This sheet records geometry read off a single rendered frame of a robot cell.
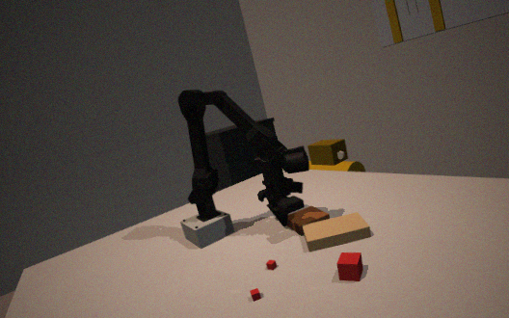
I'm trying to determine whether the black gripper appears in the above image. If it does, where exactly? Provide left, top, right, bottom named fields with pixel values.
left=257, top=175, right=304, bottom=226

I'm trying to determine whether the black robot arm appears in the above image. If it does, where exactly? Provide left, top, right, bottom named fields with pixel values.
left=177, top=90, right=308, bottom=222

